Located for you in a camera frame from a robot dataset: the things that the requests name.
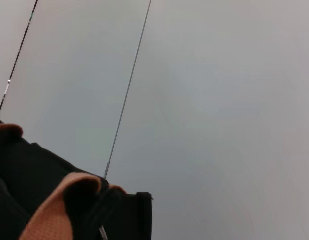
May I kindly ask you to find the silver zipper pull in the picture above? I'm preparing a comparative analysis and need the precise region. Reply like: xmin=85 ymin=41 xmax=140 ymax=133
xmin=98 ymin=224 xmax=108 ymax=240

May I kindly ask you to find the black bag with orange handles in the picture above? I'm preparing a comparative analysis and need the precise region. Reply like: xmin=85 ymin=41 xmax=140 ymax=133
xmin=0 ymin=116 xmax=154 ymax=240

